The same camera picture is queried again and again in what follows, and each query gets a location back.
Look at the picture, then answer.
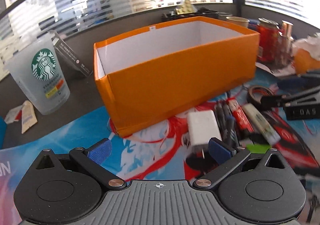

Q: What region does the black marker pen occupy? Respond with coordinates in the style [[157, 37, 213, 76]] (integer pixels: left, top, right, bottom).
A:
[[215, 101, 239, 148]]

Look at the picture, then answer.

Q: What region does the white power adapter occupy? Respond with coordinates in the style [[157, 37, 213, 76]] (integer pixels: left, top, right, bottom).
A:
[[187, 109, 222, 153]]

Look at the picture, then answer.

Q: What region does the green white rectangular tube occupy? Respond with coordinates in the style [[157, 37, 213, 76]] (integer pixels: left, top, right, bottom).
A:
[[242, 103, 281, 146]]

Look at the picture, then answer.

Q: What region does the red marker pen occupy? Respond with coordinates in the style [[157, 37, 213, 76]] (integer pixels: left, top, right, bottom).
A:
[[227, 98, 254, 138]]

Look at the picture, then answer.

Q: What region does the black tape roll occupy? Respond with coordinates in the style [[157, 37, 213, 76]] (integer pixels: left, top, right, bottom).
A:
[[247, 85, 274, 111]]

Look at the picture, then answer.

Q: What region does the orange fruit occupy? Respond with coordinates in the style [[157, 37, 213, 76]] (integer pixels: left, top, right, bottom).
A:
[[294, 49, 320, 74]]

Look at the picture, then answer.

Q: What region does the gold perfume bottle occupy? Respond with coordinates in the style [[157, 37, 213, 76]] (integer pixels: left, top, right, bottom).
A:
[[276, 21, 294, 68]]

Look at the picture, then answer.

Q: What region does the colourful anime desk mat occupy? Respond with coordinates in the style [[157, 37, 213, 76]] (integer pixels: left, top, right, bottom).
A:
[[0, 68, 320, 225]]

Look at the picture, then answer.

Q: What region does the white crumpled tissue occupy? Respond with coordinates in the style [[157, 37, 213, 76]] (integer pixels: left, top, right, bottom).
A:
[[292, 33, 319, 61]]

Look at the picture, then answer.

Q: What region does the red drink can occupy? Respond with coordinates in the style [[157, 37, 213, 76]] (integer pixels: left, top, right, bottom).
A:
[[257, 18, 279, 63]]

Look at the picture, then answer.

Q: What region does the beige cream tube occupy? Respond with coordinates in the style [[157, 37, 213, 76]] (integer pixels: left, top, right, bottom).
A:
[[21, 100, 37, 134]]

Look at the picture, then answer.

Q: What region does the white red paper packet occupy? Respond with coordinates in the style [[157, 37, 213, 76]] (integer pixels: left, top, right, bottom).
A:
[[4, 105, 23, 125]]

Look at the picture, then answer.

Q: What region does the blue paper bag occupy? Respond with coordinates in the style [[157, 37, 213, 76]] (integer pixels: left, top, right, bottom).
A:
[[0, 117, 7, 149]]

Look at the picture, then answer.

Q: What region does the orange cardboard box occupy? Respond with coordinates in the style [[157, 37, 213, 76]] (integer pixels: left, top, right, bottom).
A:
[[93, 16, 260, 137]]

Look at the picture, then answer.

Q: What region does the paper cup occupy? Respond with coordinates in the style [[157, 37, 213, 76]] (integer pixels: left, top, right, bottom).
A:
[[226, 16, 249, 28]]

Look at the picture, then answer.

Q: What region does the Starbucks plastic cup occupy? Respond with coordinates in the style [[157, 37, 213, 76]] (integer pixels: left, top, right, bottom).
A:
[[4, 34, 70, 115]]

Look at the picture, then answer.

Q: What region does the black leaflet box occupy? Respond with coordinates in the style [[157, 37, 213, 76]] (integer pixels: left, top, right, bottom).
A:
[[48, 30, 93, 77]]

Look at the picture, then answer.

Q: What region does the yellow building block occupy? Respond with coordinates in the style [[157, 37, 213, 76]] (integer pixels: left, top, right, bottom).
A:
[[175, 0, 197, 15]]

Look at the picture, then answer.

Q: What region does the black mesh organizer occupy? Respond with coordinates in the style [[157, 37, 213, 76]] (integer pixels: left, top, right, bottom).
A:
[[161, 7, 233, 22]]

